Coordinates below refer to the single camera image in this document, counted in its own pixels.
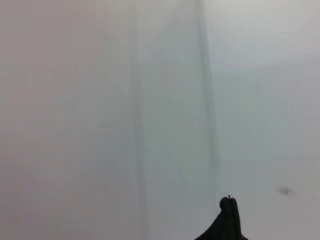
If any black food bag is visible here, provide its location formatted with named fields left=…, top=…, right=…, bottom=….
left=194, top=194, right=244, bottom=240

